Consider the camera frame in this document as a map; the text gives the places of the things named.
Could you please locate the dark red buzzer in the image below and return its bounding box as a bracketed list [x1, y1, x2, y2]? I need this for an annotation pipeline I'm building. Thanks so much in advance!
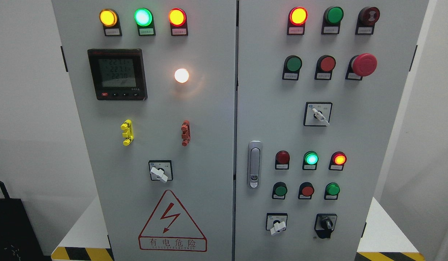
[355, 7, 380, 35]

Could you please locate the green indicator light top right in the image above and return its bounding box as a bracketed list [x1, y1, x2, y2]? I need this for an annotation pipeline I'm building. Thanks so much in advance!
[321, 6, 344, 35]

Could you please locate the red terminal connector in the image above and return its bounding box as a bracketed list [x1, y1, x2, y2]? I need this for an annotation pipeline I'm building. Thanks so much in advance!
[181, 120, 191, 146]

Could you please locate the red indicator light lower right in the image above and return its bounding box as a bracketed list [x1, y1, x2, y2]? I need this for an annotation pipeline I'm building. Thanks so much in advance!
[329, 151, 347, 171]

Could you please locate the red indicator light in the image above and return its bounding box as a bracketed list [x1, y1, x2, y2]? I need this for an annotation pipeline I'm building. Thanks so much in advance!
[329, 151, 347, 171]
[275, 150, 290, 170]

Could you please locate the black rotary selector switch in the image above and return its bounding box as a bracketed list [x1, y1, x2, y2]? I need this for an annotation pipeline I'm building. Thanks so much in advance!
[315, 214, 338, 239]

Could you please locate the red-ringed indicator light right door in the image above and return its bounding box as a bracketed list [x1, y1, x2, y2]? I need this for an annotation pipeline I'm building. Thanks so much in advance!
[287, 7, 308, 35]

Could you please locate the white platform with hazard stripes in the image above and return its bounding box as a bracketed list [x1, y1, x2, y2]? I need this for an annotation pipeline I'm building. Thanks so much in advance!
[51, 197, 425, 261]

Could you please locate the red emergency stop mushroom button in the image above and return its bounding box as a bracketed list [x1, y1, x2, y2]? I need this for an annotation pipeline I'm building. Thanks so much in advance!
[345, 53, 377, 80]

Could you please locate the yellow terminal connector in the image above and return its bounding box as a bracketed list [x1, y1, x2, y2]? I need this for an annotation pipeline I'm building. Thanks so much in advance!
[121, 119, 134, 146]

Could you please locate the white selector switch lower right door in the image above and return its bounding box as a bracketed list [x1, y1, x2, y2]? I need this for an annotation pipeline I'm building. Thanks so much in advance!
[266, 212, 288, 236]

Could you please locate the white selector switch left door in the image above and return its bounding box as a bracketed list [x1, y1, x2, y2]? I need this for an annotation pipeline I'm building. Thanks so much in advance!
[148, 160, 173, 183]

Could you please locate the green push button lower left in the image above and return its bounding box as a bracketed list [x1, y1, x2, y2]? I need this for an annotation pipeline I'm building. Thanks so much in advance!
[272, 182, 288, 200]

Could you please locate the white selector switch door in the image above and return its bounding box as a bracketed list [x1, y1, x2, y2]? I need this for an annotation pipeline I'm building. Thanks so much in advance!
[266, 212, 288, 236]
[148, 160, 173, 183]

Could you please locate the silver door handle lock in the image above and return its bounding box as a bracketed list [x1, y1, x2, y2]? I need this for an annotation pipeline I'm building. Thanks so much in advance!
[247, 141, 263, 189]

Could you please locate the red indicator light lower left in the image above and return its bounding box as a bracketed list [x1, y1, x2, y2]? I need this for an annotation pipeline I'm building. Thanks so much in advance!
[275, 150, 290, 170]

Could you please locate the green push button upper row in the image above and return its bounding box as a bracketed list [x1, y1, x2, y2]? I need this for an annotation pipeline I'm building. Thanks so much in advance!
[282, 55, 302, 80]

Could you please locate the green indicator light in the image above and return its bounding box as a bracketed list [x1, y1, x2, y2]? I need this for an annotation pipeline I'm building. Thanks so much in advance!
[321, 6, 344, 35]
[133, 8, 156, 36]
[302, 151, 319, 170]

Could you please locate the yellow indicator light top left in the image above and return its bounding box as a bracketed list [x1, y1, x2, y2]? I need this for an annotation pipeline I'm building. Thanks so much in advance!
[99, 8, 122, 37]

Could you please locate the grey cabinet door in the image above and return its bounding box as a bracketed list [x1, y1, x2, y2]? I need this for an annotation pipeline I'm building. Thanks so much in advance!
[52, 0, 237, 261]
[235, 0, 428, 261]

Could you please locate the grey right cabinet door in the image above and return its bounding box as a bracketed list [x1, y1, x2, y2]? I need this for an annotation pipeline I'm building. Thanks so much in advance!
[235, 0, 428, 261]

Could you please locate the green push button lower right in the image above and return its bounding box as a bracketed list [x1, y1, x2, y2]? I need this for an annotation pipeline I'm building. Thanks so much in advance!
[324, 182, 340, 200]

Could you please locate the red electrical hazard warning sticker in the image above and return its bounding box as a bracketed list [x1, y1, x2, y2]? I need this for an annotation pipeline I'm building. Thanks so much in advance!
[138, 190, 207, 252]

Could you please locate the green indicator light top left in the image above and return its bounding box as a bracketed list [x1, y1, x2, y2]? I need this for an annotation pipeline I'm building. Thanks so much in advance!
[133, 8, 156, 36]

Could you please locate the red push button lower middle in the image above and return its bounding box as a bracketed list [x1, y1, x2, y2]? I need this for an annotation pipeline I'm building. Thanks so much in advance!
[298, 182, 315, 200]

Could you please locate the black digital power meter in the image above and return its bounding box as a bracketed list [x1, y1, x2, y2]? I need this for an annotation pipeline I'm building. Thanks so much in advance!
[87, 49, 148, 100]

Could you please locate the white selector switch upper right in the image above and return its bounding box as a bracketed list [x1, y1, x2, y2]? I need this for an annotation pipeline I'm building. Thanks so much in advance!
[303, 102, 333, 126]

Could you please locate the black box with antenna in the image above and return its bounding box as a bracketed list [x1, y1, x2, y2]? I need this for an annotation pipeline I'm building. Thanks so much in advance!
[0, 181, 45, 261]

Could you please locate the grey left cabinet door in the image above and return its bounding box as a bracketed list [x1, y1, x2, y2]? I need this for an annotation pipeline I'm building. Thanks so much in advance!
[52, 0, 237, 261]

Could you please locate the red push button upper row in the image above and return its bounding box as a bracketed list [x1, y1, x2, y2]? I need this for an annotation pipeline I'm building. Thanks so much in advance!
[315, 55, 336, 80]

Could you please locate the red-ringed indicator light left door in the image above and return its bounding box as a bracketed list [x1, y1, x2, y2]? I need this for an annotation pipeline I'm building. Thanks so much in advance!
[168, 7, 188, 36]

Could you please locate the green indicator light lower middle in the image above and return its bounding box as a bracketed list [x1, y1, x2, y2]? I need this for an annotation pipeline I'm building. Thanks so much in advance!
[302, 151, 319, 170]

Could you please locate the white glowing indicator light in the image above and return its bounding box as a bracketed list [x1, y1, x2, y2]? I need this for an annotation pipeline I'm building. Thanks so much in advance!
[174, 68, 190, 84]

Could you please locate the red-ringed indicator light door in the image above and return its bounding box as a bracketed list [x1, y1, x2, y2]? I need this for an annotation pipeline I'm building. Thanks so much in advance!
[168, 7, 188, 36]
[287, 7, 308, 35]

